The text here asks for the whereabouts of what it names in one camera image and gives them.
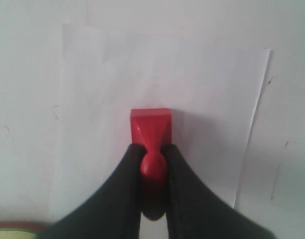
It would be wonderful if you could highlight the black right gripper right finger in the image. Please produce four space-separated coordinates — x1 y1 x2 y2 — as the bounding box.
162 144 275 239

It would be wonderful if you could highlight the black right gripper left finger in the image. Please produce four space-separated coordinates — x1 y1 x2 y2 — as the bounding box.
40 144 145 239

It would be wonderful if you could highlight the red plastic stamp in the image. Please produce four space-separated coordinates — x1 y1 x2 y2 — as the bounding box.
129 108 173 181

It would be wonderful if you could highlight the gold metal tin lid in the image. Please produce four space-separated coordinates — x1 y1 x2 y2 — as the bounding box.
0 222 46 239

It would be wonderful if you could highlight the white paper sheet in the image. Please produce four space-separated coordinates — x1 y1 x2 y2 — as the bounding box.
51 22 272 239

